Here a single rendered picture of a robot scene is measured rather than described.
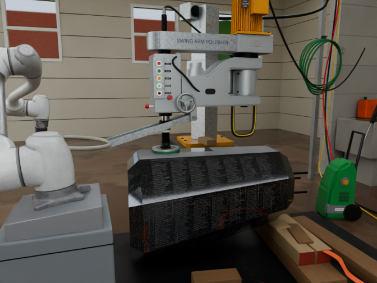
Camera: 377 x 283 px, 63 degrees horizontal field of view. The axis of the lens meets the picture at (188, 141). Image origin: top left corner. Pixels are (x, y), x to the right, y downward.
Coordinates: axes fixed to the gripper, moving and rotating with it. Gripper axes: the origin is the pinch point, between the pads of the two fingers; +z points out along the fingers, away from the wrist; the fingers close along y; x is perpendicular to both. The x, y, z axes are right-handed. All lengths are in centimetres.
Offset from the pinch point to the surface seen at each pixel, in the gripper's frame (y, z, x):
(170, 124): 85, -26, -23
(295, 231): 163, 45, -88
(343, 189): 261, 31, -65
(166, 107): 79, -39, -26
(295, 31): 693, -233, 377
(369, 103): 420, -55, 5
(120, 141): 50, -12, -13
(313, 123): 349, -21, 39
